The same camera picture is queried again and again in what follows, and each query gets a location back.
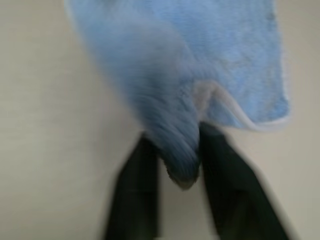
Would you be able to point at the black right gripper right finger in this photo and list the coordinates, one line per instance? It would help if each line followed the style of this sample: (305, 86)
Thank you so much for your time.
(235, 195)

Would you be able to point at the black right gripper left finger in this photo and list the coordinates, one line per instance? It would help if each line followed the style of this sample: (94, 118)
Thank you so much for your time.
(135, 195)

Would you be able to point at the light blue towel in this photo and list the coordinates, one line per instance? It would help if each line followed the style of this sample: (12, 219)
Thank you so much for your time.
(175, 62)

